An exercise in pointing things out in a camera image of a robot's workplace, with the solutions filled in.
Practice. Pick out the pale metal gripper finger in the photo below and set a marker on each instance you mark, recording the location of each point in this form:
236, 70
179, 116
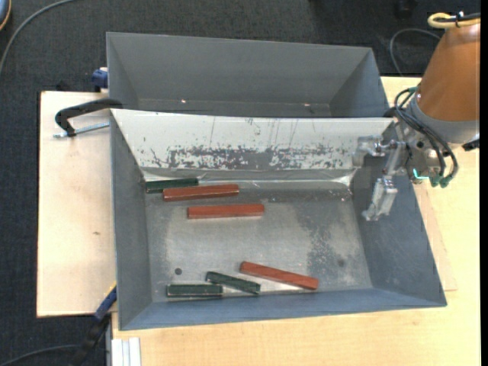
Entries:
383, 196
368, 145

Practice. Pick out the red-brown flat block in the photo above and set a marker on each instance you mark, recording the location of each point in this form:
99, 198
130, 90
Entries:
200, 192
278, 275
225, 210

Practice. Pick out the grey metal bin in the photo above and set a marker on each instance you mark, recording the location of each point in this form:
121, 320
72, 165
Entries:
244, 242

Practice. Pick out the dark green flat block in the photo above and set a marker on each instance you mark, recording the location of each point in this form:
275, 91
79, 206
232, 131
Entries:
171, 185
232, 282
194, 290

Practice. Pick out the black cylinder on white bracket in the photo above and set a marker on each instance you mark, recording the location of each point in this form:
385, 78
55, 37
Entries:
472, 143

